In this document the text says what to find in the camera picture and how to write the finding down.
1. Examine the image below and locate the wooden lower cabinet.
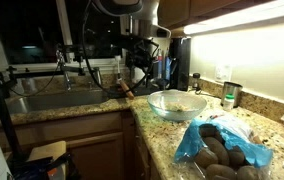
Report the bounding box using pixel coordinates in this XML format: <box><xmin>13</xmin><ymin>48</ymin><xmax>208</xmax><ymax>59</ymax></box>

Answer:
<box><xmin>14</xmin><ymin>110</ymin><xmax>162</xmax><ymax>180</ymax></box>

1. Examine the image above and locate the wooden cabinet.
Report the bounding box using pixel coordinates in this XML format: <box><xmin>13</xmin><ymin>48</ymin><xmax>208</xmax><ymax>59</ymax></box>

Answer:
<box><xmin>157</xmin><ymin>0</ymin><xmax>272</xmax><ymax>30</ymax></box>
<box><xmin>14</xmin><ymin>110</ymin><xmax>162</xmax><ymax>180</ymax></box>

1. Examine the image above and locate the black coffee maker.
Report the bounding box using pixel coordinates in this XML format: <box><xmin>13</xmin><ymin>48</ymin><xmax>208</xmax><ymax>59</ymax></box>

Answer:
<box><xmin>169</xmin><ymin>38</ymin><xmax>191</xmax><ymax>91</ymax></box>

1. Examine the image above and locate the kitchen faucet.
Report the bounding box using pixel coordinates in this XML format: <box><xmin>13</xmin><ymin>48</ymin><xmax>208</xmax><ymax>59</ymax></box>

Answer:
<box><xmin>56</xmin><ymin>50</ymin><xmax>71</xmax><ymax>91</ymax></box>

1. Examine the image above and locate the steel cup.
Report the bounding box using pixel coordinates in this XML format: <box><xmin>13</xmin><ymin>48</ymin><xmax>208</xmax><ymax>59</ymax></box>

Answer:
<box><xmin>220</xmin><ymin>81</ymin><xmax>243</xmax><ymax>108</ymax></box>

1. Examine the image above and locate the blue plastic potato bag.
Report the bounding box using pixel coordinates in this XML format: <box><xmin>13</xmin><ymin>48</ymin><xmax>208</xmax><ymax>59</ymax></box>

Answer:
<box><xmin>174</xmin><ymin>115</ymin><xmax>273</xmax><ymax>180</ymax></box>

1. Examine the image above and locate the potato in bag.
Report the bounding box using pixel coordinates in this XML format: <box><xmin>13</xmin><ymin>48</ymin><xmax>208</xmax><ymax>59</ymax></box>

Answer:
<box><xmin>237</xmin><ymin>166</ymin><xmax>259</xmax><ymax>180</ymax></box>
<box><xmin>206</xmin><ymin>164</ymin><xmax>236</xmax><ymax>180</ymax></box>
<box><xmin>204</xmin><ymin>137</ymin><xmax>230</xmax><ymax>165</ymax></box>
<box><xmin>228</xmin><ymin>147</ymin><xmax>246</xmax><ymax>167</ymax></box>

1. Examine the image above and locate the cardboard box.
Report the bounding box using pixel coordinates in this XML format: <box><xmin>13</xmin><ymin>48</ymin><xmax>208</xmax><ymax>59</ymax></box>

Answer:
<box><xmin>27</xmin><ymin>140</ymin><xmax>68</xmax><ymax>180</ymax></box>

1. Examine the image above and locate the small green-capped bottle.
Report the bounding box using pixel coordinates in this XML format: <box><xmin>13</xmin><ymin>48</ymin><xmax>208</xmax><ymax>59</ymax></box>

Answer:
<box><xmin>223</xmin><ymin>94</ymin><xmax>235</xmax><ymax>111</ymax></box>

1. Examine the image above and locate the white wall outlet plate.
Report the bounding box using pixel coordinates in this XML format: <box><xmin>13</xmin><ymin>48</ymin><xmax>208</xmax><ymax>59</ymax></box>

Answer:
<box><xmin>215</xmin><ymin>64</ymin><xmax>232</xmax><ymax>83</ymax></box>

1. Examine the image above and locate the steel soap dispenser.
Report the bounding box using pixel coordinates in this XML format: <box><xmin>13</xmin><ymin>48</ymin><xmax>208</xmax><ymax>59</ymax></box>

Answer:
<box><xmin>93</xmin><ymin>67</ymin><xmax>102</xmax><ymax>86</ymax></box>

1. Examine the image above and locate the wooden upper cabinet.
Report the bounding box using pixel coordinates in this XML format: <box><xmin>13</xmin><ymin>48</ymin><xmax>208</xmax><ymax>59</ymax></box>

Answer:
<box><xmin>157</xmin><ymin>0</ymin><xmax>272</xmax><ymax>30</ymax></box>

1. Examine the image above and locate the glass bowl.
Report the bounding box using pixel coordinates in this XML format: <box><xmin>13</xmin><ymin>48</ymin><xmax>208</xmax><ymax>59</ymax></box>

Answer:
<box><xmin>147</xmin><ymin>90</ymin><xmax>207</xmax><ymax>122</ymax></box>

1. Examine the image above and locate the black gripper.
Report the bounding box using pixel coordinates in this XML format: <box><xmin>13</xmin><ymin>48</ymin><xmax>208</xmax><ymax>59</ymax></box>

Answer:
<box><xmin>125</xmin><ymin>36</ymin><xmax>159</xmax><ymax>73</ymax></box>

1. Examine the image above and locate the black camera stand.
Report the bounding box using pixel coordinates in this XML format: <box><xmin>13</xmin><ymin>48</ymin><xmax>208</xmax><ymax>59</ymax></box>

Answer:
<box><xmin>0</xmin><ymin>33</ymin><xmax>86</xmax><ymax>168</ymax></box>

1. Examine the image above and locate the under-cabinet light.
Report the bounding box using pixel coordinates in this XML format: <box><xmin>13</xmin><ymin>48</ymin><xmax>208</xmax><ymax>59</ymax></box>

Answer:
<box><xmin>183</xmin><ymin>0</ymin><xmax>284</xmax><ymax>35</ymax></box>

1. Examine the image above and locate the wooden handled brush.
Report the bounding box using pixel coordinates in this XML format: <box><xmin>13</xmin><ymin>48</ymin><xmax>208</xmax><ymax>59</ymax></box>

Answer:
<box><xmin>114</xmin><ymin>55</ymin><xmax>134</xmax><ymax>100</ymax></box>

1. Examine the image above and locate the stainless steel sink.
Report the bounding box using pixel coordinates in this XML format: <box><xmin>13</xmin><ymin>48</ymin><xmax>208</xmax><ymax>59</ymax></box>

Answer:
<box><xmin>7</xmin><ymin>90</ymin><xmax>108</xmax><ymax>114</ymax></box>

